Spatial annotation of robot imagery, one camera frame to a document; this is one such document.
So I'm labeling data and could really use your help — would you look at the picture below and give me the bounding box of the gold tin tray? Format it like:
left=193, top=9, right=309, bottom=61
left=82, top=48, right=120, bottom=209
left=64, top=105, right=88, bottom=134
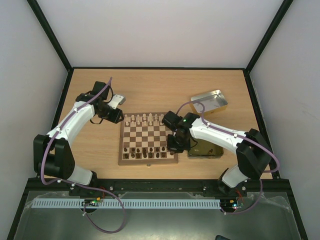
left=187, top=139, right=224, bottom=159

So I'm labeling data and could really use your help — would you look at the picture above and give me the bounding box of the wooden chessboard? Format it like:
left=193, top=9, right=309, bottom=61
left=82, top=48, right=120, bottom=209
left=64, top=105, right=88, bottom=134
left=118, top=112, right=179, bottom=166

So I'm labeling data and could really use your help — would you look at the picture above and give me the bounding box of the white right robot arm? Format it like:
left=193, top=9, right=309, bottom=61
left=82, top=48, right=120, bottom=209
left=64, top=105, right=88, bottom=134
left=161, top=111, right=272, bottom=196

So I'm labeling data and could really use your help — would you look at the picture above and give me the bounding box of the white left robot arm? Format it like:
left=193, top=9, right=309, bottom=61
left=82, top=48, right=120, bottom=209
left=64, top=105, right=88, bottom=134
left=33, top=81, right=126, bottom=186

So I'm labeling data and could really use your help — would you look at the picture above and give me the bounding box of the silver tin lid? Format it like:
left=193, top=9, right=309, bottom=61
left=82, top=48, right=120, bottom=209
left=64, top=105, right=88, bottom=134
left=191, top=89, right=228, bottom=116

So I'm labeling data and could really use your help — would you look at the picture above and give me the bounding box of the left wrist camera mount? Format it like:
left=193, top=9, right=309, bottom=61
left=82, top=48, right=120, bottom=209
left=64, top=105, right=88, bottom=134
left=108, top=94, right=126, bottom=110

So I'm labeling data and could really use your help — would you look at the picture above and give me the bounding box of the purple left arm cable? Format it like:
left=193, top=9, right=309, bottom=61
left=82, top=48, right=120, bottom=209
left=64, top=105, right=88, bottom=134
left=40, top=76, right=127, bottom=233

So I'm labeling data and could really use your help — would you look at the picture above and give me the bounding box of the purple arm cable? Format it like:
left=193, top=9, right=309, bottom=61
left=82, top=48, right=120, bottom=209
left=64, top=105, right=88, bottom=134
left=176, top=100, right=281, bottom=216
left=40, top=76, right=127, bottom=233

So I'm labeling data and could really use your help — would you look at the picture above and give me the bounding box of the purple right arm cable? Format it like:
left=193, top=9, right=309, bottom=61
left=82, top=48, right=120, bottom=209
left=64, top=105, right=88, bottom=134
left=176, top=100, right=281, bottom=216

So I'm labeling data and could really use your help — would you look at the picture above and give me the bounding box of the white slotted cable duct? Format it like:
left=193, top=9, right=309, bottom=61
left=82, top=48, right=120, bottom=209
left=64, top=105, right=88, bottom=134
left=30, top=198, right=221, bottom=210

